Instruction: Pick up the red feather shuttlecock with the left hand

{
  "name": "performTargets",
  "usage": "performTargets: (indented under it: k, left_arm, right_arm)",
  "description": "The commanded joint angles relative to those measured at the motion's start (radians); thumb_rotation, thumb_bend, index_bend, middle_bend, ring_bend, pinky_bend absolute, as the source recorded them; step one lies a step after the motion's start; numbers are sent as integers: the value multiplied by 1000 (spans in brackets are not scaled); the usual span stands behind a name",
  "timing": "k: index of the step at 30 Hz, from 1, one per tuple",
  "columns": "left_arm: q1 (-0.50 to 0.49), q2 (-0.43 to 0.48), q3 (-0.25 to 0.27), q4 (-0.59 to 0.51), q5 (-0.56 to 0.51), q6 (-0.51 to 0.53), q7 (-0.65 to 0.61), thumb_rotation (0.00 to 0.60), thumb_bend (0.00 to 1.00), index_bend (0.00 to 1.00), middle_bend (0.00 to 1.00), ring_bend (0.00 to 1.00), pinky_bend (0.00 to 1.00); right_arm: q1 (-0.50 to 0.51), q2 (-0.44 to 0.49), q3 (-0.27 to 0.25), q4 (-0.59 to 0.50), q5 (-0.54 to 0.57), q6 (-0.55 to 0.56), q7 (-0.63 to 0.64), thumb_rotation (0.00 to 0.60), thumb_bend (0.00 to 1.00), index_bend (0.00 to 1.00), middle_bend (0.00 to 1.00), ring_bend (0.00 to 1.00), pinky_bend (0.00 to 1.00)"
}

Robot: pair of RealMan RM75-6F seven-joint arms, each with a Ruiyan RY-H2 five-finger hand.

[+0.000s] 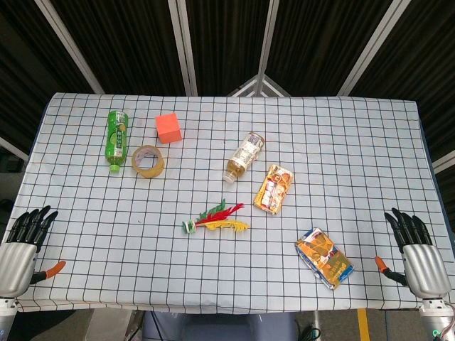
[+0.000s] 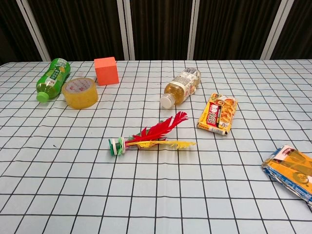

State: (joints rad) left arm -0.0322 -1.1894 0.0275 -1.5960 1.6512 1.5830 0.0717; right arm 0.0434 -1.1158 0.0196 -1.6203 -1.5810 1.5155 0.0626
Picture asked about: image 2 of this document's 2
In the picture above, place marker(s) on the yellow curry box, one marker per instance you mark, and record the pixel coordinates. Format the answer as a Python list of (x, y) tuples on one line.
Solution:
[(218, 114)]

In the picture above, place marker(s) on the red yellow small toy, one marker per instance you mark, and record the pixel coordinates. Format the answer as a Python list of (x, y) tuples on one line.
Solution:
[(119, 146)]

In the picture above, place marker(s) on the green tea bottle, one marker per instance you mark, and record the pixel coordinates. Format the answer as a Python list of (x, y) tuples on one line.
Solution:
[(53, 78)]

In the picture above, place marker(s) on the yellow blue snack packet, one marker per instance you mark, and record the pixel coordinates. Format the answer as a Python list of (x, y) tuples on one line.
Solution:
[(292, 168)]

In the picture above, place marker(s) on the checked light blue tablecloth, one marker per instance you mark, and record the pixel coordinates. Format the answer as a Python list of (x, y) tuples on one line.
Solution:
[(156, 190)]

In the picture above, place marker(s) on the yellow packing tape roll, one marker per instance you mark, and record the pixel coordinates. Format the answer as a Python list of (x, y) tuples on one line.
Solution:
[(80, 93)]

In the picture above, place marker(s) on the dark pleated curtain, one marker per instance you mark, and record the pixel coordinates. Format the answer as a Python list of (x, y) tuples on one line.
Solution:
[(161, 26)]

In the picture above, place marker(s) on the amber tea bottle white cap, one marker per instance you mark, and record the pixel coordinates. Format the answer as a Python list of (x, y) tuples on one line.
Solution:
[(181, 85)]

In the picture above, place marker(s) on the orange foam cube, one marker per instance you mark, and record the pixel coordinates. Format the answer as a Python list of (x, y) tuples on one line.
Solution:
[(106, 72)]

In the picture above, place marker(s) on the white partition frame post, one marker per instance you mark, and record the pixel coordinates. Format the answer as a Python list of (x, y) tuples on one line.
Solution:
[(195, 29), (35, 29), (275, 29), (126, 29)]

